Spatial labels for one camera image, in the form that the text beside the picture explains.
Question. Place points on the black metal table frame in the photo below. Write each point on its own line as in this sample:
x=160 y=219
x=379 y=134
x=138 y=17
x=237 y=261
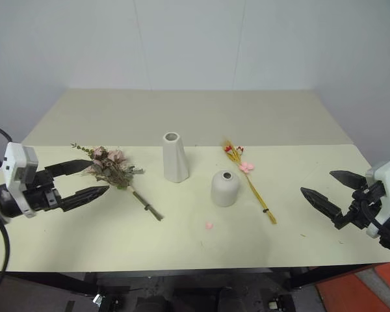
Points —
x=52 y=282

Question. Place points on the yellow stemmed flower bunch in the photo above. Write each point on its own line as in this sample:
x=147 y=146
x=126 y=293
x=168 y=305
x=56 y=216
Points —
x=246 y=167

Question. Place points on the dried pink rose bouquet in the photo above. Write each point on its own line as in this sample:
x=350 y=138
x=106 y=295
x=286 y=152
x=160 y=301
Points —
x=112 y=167

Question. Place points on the orange floor mat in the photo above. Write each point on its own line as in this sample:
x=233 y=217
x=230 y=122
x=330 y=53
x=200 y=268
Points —
x=338 y=295

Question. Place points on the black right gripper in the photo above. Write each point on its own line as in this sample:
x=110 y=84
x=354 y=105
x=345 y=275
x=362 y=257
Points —
x=360 y=211

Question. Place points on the small pink fallen petal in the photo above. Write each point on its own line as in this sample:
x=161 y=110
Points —
x=208 y=225

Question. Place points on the tall white ceramic vase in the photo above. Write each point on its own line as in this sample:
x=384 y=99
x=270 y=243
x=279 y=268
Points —
x=175 y=159

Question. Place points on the short round white vase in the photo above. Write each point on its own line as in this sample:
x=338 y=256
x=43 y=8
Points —
x=225 y=191

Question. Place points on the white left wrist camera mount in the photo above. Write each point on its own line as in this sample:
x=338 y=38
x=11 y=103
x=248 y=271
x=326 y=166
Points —
x=17 y=165

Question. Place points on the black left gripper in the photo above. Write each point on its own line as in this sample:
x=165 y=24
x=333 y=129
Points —
x=42 y=198

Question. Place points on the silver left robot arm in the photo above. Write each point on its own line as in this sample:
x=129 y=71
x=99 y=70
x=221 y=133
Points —
x=5 y=201

